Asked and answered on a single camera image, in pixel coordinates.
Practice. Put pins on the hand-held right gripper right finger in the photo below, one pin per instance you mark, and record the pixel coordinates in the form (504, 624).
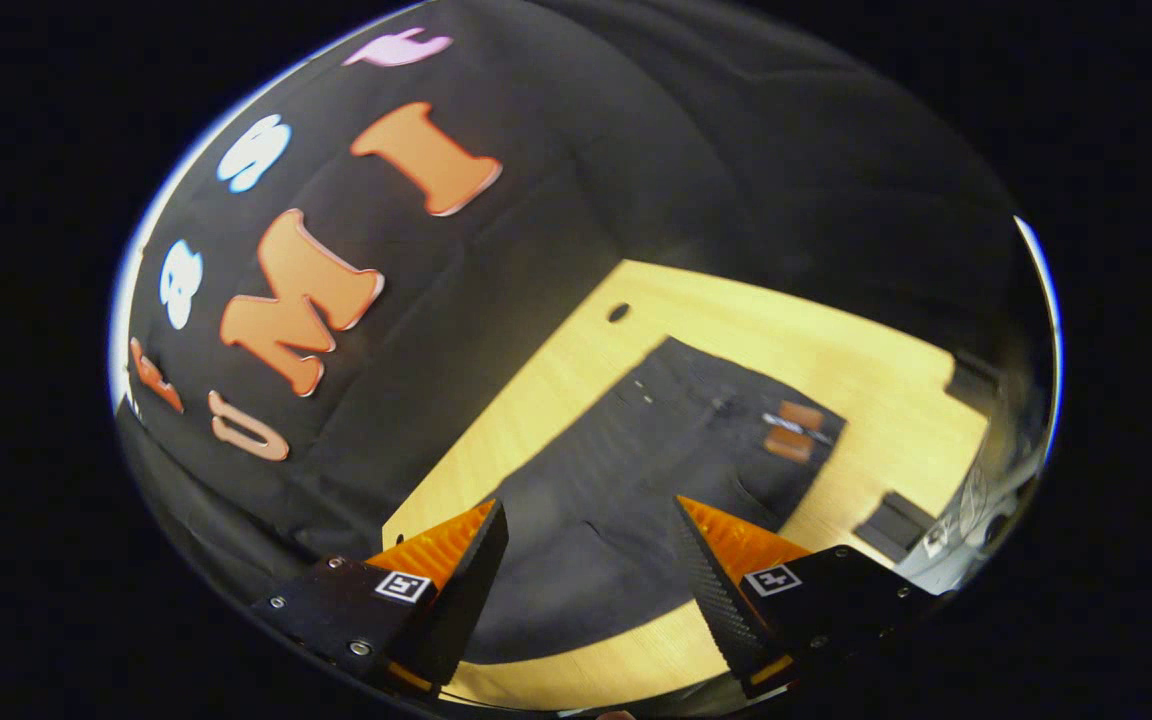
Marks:
(721, 600)

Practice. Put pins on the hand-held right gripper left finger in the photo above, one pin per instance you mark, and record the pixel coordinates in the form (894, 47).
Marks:
(461, 590)

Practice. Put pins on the dark denim jeans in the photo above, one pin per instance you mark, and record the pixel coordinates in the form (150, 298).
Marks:
(636, 470)

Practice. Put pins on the dark block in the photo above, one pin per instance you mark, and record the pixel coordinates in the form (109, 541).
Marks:
(891, 525)
(971, 385)

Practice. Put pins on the pale grey equipment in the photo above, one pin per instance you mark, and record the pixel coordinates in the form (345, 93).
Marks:
(976, 510)

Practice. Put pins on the black backdrop cloth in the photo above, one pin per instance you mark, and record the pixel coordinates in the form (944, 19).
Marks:
(636, 150)

